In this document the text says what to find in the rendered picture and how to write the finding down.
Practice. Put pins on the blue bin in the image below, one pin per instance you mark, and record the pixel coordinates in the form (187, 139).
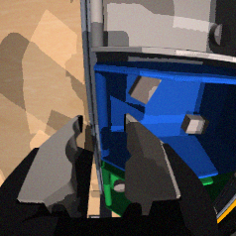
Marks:
(210, 154)

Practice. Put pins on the orange-yellow long bar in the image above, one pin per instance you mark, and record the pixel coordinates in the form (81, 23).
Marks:
(232, 205)

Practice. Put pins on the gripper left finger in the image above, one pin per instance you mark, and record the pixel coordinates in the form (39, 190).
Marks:
(44, 178)

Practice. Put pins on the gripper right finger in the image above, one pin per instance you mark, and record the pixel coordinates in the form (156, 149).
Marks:
(165, 186)

